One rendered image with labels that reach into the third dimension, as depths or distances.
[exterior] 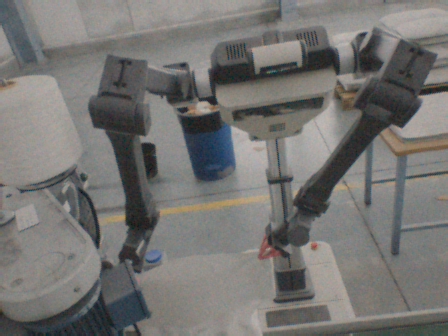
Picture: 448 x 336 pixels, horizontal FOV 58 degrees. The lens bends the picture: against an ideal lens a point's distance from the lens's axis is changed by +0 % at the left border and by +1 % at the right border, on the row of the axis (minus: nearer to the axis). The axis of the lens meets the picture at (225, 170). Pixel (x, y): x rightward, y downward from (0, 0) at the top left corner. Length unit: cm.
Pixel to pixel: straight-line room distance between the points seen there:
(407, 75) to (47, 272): 74
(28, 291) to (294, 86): 93
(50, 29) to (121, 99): 895
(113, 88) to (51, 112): 12
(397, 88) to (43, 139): 64
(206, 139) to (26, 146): 262
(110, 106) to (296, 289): 152
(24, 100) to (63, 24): 887
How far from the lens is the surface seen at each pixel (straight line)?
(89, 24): 943
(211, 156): 337
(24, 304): 75
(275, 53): 112
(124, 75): 80
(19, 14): 945
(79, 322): 81
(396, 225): 257
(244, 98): 129
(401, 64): 84
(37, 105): 75
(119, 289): 84
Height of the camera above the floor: 186
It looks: 31 degrees down
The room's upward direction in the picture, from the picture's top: 11 degrees counter-clockwise
